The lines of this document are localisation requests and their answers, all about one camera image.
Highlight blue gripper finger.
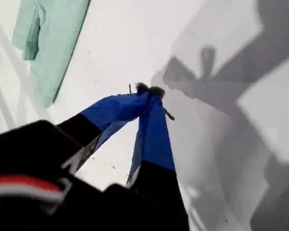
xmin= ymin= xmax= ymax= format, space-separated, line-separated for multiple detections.
xmin=125 ymin=86 xmax=191 ymax=231
xmin=55 ymin=82 xmax=152 ymax=173

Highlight pale green T-shirt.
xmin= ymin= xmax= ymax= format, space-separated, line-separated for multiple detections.
xmin=11 ymin=0 xmax=92 ymax=109

